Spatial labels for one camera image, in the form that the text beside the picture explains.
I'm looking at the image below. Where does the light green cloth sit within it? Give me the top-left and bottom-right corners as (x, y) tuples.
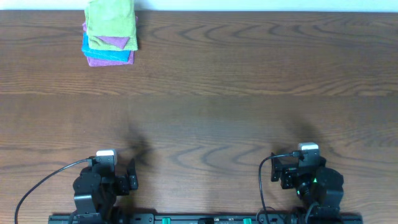
(85, 0), (136, 37)

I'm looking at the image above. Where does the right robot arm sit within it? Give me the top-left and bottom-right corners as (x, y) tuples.
(271, 151), (344, 223)

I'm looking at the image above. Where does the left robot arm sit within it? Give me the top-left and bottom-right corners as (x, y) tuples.
(69, 156), (139, 224)

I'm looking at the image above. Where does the folded purple bottom cloth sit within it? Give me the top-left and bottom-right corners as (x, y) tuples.
(87, 51), (134, 67)

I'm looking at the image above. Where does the folded purple cloth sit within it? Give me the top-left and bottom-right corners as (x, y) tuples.
(87, 51), (134, 67)
(83, 14), (138, 51)

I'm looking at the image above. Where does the folded blue stacked cloth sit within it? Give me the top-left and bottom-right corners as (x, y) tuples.
(81, 32), (131, 62)

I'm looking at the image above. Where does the folded green stacked cloth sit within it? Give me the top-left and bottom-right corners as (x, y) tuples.
(87, 34), (138, 51)

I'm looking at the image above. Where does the folded purple top cloth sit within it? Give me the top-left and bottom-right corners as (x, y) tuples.
(83, 14), (138, 51)

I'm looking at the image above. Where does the left black camera cable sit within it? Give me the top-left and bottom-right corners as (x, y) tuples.
(14, 157), (94, 224)

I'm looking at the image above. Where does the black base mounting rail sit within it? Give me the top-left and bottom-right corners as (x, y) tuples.
(48, 212), (364, 224)

